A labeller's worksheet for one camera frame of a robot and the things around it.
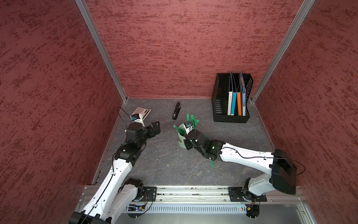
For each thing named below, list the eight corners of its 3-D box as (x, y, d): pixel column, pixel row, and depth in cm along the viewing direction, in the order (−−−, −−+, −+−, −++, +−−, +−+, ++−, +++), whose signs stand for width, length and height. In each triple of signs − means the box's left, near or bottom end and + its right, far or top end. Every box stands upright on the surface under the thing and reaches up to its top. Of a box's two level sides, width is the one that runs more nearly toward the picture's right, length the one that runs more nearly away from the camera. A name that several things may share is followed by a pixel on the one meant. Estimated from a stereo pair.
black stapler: (172, 119, 109) (172, 115, 105) (177, 105, 118) (176, 101, 115) (177, 120, 108) (177, 116, 105) (181, 105, 118) (181, 102, 115)
